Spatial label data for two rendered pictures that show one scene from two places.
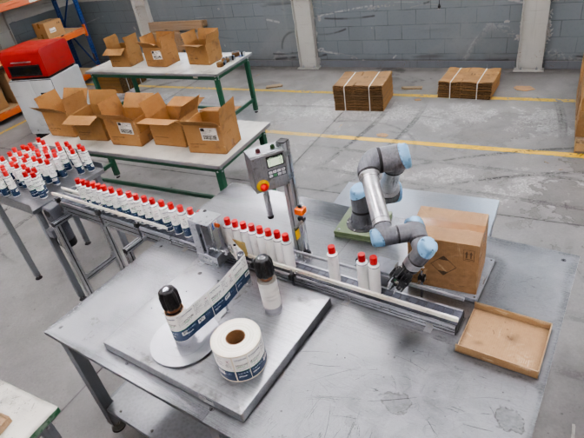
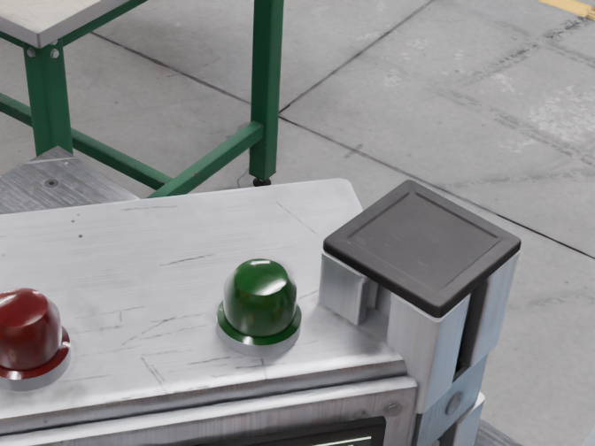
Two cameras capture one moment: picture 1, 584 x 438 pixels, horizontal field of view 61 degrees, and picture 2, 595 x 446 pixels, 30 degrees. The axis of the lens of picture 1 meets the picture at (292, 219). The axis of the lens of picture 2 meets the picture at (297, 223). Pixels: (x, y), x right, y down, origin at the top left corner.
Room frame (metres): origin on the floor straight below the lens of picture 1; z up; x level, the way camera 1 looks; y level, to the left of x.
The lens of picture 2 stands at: (1.78, 0.02, 1.72)
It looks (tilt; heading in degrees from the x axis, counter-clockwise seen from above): 40 degrees down; 0
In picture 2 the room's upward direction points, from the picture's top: 4 degrees clockwise
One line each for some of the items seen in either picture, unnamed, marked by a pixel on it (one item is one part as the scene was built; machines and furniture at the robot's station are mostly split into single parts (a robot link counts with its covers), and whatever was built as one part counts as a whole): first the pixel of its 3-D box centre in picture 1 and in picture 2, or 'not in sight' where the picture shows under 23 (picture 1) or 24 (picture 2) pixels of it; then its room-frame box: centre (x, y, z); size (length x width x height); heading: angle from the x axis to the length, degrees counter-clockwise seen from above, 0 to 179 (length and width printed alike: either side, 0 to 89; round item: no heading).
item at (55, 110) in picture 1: (64, 113); not in sight; (4.69, 1.96, 0.97); 0.45 x 0.40 x 0.37; 149
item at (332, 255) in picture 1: (333, 263); not in sight; (1.75, -0.15, 0.98); 0.05 x 0.05 x 0.20
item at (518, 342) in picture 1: (503, 336); not in sight; (1.28, -0.74, 0.85); 0.30 x 0.26 x 0.04; 51
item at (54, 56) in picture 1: (50, 89); not in sight; (6.96, 2.97, 0.61); 0.70 x 0.60 x 1.22; 69
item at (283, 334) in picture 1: (217, 323); not in sight; (1.63, 0.41, 0.86); 0.80 x 0.67 x 0.05; 51
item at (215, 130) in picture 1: (211, 123); not in sight; (3.75, 0.50, 0.97); 0.51 x 0.39 x 0.37; 153
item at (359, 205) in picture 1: (362, 196); not in sight; (2.18, -0.39, 1.04); 0.13 x 0.12 x 0.14; 87
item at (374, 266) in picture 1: (374, 275); not in sight; (1.62, -0.31, 0.98); 0.05 x 0.05 x 0.20
